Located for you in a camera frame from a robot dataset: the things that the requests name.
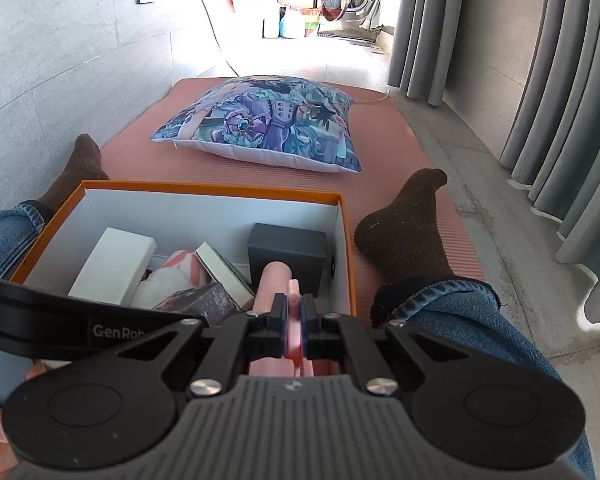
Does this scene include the printed pillow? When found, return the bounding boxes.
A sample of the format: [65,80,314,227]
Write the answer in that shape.
[150,74,363,173]

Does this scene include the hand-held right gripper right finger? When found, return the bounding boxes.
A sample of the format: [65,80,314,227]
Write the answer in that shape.
[300,294,473,396]

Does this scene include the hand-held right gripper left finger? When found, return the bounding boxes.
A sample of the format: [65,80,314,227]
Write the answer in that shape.
[117,292,288,401]

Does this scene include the white plush with striped hat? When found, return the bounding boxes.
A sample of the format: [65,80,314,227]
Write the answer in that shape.
[130,249,211,311]

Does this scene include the colourful woven basket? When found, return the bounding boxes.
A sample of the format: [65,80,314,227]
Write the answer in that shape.
[300,7,322,37]

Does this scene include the pink ribbed mat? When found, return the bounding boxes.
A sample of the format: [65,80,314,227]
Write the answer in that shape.
[100,76,483,331]

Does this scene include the white cable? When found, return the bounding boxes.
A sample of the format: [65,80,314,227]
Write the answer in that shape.
[352,89,392,107]

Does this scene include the grey charger cable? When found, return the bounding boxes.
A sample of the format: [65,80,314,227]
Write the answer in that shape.
[160,0,241,77]

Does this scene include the black box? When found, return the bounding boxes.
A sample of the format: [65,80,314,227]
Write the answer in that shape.
[246,223,337,296]

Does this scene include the brown sock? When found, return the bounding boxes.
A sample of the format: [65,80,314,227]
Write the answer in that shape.
[36,133,110,213]
[352,168,456,291]

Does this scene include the wide grey curtain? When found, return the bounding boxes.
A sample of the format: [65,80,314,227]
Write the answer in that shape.
[500,0,600,341]

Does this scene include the pink felt card holder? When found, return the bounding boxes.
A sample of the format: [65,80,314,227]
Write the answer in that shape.
[249,261,342,378]

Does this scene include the thin white and dark box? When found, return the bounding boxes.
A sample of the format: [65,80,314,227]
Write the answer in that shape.
[195,241,257,311]

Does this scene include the narrow grey curtain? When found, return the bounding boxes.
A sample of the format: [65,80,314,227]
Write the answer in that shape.
[386,0,468,107]

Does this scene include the person's right leg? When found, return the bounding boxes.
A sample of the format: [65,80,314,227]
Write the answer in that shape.
[370,279,598,480]

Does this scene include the dark brown box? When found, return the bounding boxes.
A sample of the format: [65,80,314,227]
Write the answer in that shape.
[152,282,238,328]

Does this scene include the orange cardboard box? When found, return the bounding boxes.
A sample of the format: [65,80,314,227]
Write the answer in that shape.
[9,180,358,341]

